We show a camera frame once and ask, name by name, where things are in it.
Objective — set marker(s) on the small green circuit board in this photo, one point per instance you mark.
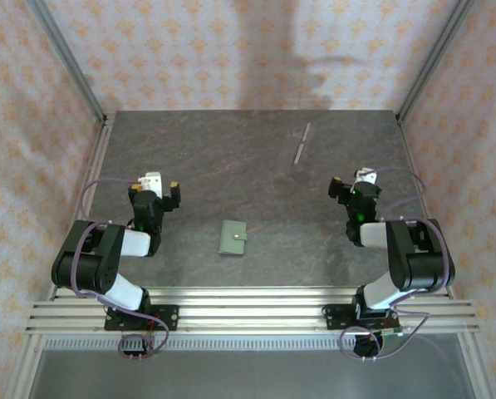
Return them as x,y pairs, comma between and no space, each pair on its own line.
391,336

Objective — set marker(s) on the aluminium mounting rail frame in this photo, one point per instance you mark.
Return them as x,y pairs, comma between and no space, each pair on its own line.
251,309

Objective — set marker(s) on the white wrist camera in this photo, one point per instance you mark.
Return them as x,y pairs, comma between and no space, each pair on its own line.
366,175
152,183

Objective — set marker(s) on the green leather card holder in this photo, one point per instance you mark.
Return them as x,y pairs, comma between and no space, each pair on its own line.
232,239

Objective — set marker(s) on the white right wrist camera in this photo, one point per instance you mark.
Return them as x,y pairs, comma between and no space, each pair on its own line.
366,175

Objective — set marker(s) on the aluminium corner post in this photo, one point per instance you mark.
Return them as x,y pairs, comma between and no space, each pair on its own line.
65,54
434,54

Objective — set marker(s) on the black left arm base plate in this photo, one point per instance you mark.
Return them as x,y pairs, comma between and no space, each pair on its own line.
168,318

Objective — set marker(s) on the aluminium table side rail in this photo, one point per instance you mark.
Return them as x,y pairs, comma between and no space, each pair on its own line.
428,187
91,166

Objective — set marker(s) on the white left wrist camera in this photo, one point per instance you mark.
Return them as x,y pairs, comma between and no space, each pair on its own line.
152,183

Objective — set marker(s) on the grey metal lower panel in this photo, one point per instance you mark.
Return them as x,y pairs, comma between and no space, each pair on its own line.
251,374

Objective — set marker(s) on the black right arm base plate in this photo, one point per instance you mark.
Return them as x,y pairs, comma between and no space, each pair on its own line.
335,318

